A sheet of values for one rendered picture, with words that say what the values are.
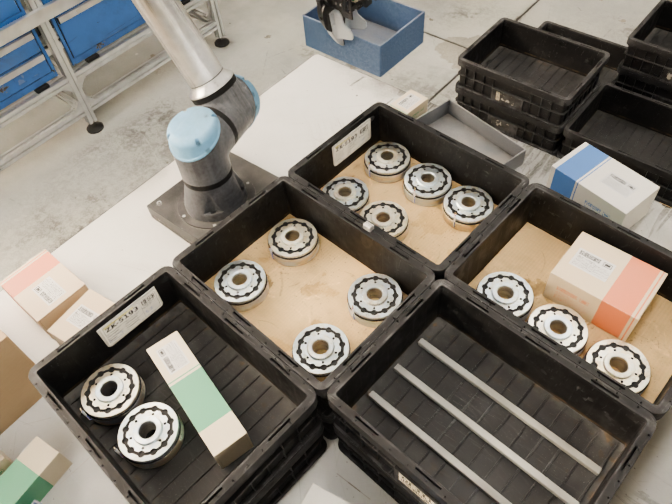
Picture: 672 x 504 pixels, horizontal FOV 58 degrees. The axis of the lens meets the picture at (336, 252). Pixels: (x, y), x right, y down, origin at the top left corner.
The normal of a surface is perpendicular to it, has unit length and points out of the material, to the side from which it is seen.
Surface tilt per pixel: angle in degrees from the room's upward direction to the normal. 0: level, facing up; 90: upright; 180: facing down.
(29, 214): 0
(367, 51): 89
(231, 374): 0
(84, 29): 90
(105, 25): 90
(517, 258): 0
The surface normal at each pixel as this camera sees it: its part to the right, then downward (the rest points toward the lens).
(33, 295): -0.07, -0.61
